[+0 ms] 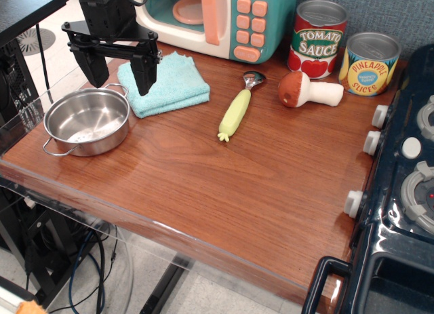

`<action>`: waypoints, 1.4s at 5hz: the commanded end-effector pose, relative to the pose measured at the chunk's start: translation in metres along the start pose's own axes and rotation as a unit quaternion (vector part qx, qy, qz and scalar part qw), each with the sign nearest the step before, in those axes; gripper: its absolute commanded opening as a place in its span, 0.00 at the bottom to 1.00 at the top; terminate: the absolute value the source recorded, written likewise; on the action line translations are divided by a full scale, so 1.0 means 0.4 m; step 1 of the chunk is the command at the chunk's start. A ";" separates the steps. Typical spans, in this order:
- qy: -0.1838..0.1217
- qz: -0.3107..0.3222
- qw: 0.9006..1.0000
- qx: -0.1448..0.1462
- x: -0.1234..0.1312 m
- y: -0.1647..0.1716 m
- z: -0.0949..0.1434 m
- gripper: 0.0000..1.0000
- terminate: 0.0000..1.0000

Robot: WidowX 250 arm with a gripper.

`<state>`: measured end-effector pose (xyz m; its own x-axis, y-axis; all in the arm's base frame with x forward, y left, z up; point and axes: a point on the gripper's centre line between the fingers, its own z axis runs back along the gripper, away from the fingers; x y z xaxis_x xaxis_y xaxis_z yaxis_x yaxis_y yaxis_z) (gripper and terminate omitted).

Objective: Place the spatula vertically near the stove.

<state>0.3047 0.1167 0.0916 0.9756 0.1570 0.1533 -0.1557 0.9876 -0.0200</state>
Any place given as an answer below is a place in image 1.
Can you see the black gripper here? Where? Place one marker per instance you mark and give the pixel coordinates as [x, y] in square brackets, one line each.
[110, 21]

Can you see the spoon with yellow-green handle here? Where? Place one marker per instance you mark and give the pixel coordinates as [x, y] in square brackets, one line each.
[238, 107]

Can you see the white stove knob bottom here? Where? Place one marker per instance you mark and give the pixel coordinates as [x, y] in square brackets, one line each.
[352, 203]

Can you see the white stove knob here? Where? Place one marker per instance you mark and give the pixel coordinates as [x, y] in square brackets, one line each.
[371, 142]
[379, 116]
[352, 203]

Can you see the stainless steel pot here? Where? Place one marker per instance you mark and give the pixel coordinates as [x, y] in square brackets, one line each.
[87, 122]

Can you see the light blue folded towel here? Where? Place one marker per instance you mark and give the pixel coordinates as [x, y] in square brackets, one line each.
[179, 85]

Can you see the black desk at left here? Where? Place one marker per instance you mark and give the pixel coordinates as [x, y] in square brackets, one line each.
[18, 16]

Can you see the teal toy microwave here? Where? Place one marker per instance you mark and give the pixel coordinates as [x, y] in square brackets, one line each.
[246, 31]

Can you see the plush brown mushroom toy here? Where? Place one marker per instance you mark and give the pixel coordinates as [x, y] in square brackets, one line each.
[296, 88]

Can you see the tomato sauce can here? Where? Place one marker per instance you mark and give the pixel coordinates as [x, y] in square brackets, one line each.
[318, 31]

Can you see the pineapple slices can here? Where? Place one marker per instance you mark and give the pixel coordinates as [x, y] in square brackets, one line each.
[369, 63]

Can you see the white stove knob middle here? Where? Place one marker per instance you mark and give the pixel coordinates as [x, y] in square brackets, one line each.
[371, 142]

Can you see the white stove knob top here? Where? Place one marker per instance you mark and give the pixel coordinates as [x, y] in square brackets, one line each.
[379, 116]

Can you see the dark blue toy stove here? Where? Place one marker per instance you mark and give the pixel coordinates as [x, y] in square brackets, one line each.
[391, 265]

